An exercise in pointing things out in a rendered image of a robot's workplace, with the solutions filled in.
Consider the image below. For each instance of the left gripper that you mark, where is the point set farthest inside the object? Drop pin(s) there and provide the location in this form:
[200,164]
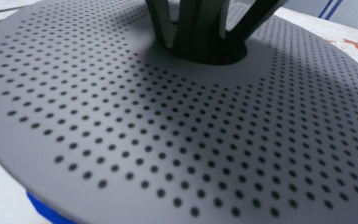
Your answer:
[197,16]

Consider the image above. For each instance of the blue wire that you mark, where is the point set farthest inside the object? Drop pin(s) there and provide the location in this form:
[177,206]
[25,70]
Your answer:
[46,212]

